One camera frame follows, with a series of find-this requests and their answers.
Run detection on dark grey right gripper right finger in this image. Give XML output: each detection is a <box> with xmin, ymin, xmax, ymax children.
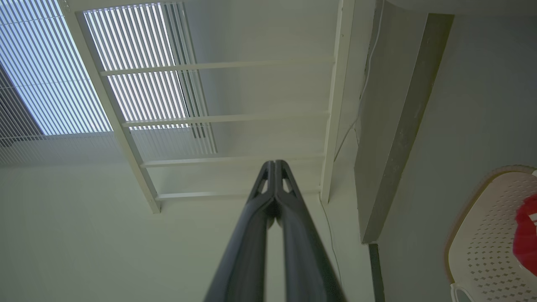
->
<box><xmin>275</xmin><ymin>160</ymin><xmax>347</xmax><ymax>302</ymax></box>

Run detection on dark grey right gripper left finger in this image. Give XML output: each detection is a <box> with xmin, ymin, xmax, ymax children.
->
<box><xmin>204</xmin><ymin>160</ymin><xmax>276</xmax><ymax>302</ymax></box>

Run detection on white perforated basket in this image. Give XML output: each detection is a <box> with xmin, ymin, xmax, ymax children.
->
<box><xmin>444</xmin><ymin>165</ymin><xmax>537</xmax><ymax>302</ymax></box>

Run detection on grey baseboard strip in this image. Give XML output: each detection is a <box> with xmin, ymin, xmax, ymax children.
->
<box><xmin>368</xmin><ymin>242</ymin><xmax>386</xmax><ymax>302</ymax></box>

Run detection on white wooden ladder shelf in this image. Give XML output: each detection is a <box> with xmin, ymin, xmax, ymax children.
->
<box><xmin>59</xmin><ymin>0</ymin><xmax>356</xmax><ymax>214</ymax></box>

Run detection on red garment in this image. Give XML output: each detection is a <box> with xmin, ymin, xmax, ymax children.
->
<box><xmin>513</xmin><ymin>194</ymin><xmax>537</xmax><ymax>276</ymax></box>

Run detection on white vertical window blinds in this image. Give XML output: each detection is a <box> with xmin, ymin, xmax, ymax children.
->
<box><xmin>0</xmin><ymin>2</ymin><xmax>218</xmax><ymax>165</ymax></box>

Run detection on thin white cable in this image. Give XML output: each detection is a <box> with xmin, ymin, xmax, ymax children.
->
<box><xmin>319</xmin><ymin>0</ymin><xmax>386</xmax><ymax>286</ymax></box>

